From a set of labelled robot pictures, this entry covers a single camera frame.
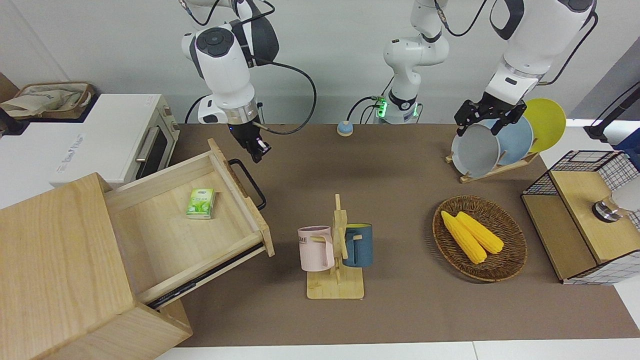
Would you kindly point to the wooden plate rack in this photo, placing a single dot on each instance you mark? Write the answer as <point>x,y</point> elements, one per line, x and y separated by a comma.
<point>500,170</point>

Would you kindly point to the yellow plate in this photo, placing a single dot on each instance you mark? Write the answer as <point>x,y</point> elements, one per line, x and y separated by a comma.
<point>547,122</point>

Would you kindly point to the brown wicker basket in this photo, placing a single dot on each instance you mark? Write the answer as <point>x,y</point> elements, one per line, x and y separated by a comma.
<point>505,265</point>

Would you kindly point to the blue object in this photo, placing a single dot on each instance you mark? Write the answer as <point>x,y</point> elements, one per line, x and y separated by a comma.
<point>631,147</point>

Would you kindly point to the brown table cover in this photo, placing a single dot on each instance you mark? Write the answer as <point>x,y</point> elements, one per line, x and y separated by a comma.
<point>400,200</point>

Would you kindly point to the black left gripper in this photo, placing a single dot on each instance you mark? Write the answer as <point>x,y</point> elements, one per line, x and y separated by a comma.
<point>492,109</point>

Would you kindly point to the grey plate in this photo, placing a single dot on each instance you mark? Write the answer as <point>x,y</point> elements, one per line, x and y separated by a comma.
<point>475,152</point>

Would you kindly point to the pink mug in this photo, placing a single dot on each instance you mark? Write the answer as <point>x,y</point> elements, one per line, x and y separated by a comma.
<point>312,250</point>

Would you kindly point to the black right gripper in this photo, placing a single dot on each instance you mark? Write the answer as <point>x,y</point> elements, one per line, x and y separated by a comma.
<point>247,134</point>

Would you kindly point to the wooden mug tree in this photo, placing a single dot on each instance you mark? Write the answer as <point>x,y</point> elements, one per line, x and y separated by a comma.
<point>335,287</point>

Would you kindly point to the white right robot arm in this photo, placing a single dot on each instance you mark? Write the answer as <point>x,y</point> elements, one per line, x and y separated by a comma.
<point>222,65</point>

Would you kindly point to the light wooden drawer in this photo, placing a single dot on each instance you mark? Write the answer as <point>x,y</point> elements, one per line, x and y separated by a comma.
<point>165,240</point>

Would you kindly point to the white device with silver collar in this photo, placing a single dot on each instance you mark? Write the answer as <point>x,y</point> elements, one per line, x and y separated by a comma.
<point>607,210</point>

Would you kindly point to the green tissue pack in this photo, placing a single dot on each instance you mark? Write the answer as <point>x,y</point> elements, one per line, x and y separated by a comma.
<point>201,204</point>

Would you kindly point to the dark teal mug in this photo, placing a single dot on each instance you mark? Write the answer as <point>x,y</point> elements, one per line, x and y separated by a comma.
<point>361,247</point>

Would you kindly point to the white toaster oven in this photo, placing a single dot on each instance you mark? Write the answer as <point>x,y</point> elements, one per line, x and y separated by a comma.
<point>90,135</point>

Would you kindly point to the yellow corn cob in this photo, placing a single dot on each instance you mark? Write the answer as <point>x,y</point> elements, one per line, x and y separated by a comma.
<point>462,239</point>
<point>482,234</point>

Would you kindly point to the small blue dome knob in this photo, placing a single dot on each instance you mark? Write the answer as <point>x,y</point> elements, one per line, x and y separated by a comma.
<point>345,129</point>

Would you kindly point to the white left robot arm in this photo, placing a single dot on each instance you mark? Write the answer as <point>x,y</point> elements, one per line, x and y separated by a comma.
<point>415,50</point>

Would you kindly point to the light blue plate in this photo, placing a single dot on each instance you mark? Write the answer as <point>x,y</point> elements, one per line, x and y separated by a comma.
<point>517,140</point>

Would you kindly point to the brown tray with cloth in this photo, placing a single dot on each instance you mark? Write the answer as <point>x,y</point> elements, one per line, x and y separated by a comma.
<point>45,97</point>

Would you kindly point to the light wooden cabinet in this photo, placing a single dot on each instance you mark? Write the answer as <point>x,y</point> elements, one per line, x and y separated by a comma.
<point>55,260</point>

